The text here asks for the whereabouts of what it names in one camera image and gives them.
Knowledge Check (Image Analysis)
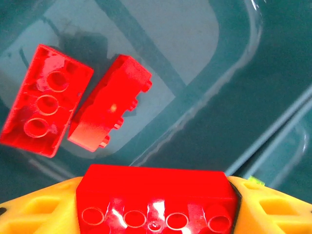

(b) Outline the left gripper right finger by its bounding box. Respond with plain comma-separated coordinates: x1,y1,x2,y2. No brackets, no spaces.
226,175,312,234

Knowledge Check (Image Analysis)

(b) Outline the red lego brick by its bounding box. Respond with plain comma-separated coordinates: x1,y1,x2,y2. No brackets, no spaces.
0,43,95,159
67,54,153,153
76,164,239,234

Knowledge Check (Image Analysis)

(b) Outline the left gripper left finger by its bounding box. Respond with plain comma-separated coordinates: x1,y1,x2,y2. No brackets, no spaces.
0,176,84,234

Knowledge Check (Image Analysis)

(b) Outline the green lego brick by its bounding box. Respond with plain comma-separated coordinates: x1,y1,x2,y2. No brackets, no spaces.
248,175,265,187

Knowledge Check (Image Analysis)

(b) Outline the teal plastic container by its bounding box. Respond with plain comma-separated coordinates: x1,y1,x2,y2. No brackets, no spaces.
225,96,312,203
0,0,312,188

